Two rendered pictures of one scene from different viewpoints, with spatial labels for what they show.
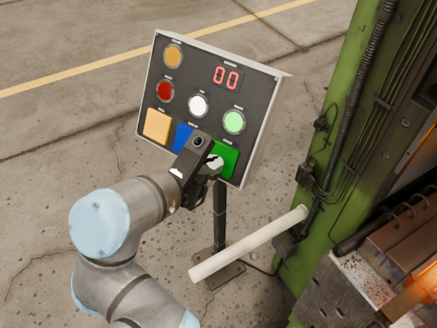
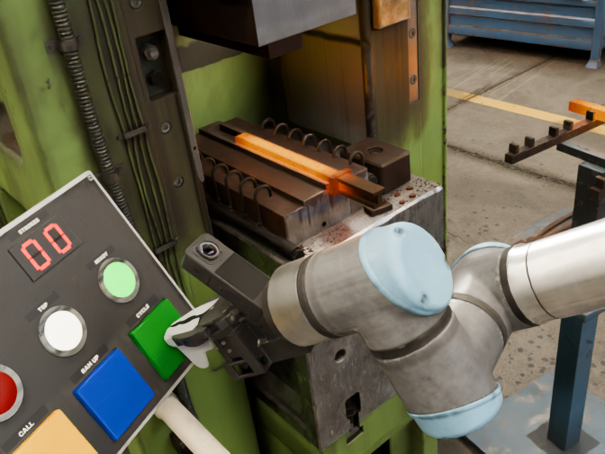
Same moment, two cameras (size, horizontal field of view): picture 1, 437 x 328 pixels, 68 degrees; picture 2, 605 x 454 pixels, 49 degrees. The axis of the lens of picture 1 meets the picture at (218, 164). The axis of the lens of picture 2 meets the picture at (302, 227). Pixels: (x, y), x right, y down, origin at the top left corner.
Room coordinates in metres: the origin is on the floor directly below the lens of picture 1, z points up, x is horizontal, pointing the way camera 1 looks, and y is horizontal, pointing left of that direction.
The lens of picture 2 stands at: (0.37, 0.67, 1.54)
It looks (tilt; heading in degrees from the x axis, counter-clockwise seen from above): 31 degrees down; 265
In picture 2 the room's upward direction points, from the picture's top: 8 degrees counter-clockwise
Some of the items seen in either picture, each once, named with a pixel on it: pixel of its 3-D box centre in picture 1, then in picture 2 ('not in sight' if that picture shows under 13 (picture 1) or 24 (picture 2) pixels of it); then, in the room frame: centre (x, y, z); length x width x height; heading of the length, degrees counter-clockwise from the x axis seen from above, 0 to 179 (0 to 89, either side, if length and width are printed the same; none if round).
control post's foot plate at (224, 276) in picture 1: (218, 259); not in sight; (0.67, 0.00, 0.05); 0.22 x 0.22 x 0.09; 31
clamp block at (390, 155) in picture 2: not in sight; (375, 165); (0.11, -0.50, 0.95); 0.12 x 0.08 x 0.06; 121
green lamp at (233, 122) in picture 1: (233, 122); (119, 279); (0.54, -0.03, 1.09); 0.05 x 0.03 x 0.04; 31
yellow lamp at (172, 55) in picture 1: (172, 56); not in sight; (0.69, 0.11, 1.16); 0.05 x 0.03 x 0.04; 31
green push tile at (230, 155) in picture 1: (222, 159); (163, 339); (0.50, -0.01, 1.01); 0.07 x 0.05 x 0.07; 56
